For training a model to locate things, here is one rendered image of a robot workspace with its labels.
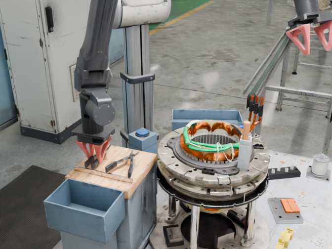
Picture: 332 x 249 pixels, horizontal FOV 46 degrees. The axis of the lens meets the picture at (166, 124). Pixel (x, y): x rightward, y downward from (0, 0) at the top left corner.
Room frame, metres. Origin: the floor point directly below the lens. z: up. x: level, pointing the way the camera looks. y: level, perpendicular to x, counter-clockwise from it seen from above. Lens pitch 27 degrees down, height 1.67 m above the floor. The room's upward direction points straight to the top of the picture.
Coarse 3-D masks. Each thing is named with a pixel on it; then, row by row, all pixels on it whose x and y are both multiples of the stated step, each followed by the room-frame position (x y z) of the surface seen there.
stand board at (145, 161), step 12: (108, 156) 0.98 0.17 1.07; (120, 156) 0.98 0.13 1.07; (144, 156) 0.98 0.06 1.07; (156, 156) 0.99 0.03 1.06; (96, 168) 0.92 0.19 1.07; (120, 168) 0.92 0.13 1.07; (144, 168) 0.92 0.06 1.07; (84, 180) 0.86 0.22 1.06; (96, 180) 0.86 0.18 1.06; (108, 180) 0.86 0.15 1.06; (132, 192) 0.83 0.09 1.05
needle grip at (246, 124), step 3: (246, 123) 0.87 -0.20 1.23; (249, 123) 0.87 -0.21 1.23; (243, 126) 0.88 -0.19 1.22; (246, 126) 0.87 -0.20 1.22; (249, 126) 0.87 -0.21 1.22; (243, 129) 0.88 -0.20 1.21; (246, 129) 0.87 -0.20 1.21; (243, 132) 0.87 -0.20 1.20; (246, 132) 0.87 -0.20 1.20; (243, 135) 0.87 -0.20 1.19; (246, 135) 0.87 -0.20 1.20; (243, 138) 0.87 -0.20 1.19; (246, 138) 0.87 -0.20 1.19
